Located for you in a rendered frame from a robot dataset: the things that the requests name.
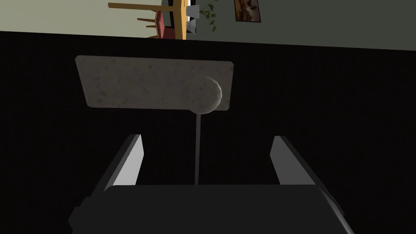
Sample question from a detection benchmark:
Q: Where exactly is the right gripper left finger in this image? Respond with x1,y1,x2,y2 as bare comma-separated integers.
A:
93,134,145,197

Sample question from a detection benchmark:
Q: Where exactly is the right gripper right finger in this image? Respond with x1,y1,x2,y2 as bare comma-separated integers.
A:
269,135,325,192

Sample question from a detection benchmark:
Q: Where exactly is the wooden table with chairs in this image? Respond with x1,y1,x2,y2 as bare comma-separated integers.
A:
108,0,200,40

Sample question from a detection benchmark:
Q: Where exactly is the green house plant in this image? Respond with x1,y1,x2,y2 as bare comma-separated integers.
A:
199,0,219,32

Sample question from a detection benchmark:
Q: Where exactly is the grey door handle with plate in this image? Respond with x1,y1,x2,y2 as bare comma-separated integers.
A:
74,55,234,115

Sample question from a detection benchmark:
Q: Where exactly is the framed brown wall picture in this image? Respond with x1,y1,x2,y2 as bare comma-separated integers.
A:
234,0,262,23

